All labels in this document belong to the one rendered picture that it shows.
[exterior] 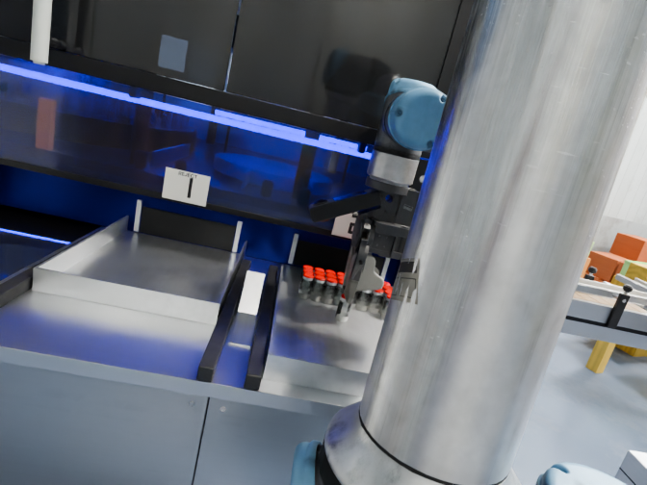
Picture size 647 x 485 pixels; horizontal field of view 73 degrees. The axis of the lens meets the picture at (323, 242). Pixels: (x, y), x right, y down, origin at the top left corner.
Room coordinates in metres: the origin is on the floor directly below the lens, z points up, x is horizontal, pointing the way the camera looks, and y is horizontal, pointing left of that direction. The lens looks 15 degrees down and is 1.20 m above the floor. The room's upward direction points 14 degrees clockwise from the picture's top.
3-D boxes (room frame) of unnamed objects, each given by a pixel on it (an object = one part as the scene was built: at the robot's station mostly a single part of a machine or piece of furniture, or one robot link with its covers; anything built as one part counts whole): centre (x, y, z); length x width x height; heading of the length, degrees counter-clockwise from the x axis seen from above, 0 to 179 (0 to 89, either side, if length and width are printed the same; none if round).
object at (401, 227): (0.71, -0.09, 1.07); 0.09 x 0.08 x 0.12; 96
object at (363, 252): (0.68, -0.06, 1.01); 0.05 x 0.02 x 0.09; 6
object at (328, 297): (0.77, -0.07, 0.91); 0.18 x 0.02 x 0.05; 96
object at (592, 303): (1.09, -0.57, 0.92); 0.69 x 0.15 x 0.16; 97
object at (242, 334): (0.61, 0.09, 0.91); 0.14 x 0.03 x 0.06; 7
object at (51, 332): (0.69, 0.10, 0.87); 0.70 x 0.48 x 0.02; 97
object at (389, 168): (0.71, -0.08, 1.15); 0.08 x 0.08 x 0.05
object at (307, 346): (0.66, -0.08, 0.90); 0.34 x 0.26 x 0.04; 6
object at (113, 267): (0.74, 0.27, 0.90); 0.34 x 0.26 x 0.04; 7
